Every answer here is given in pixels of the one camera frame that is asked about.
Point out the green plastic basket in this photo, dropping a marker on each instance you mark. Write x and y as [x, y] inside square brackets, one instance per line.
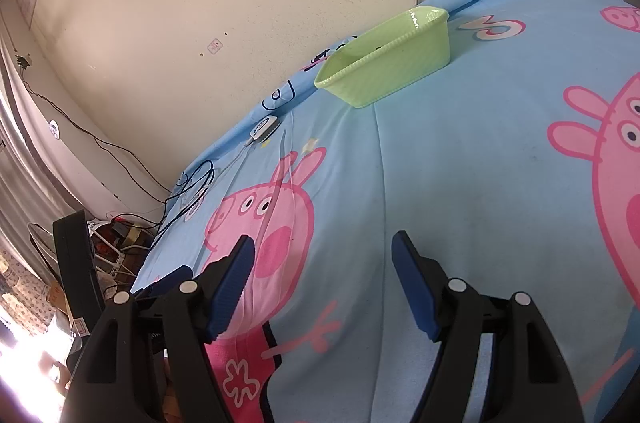
[385, 68]

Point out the white charger box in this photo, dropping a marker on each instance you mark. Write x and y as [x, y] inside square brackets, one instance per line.
[264, 129]

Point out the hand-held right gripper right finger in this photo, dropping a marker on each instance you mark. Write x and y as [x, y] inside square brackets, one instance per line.
[414, 288]

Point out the blue cartoon printed bedsheet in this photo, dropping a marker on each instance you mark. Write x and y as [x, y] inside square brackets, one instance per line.
[450, 203]

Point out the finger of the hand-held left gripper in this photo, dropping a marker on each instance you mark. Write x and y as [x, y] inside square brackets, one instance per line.
[170, 281]

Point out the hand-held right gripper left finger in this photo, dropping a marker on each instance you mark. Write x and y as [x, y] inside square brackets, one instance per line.
[231, 288]

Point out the round white wall fixture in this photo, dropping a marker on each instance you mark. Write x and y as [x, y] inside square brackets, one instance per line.
[55, 129]

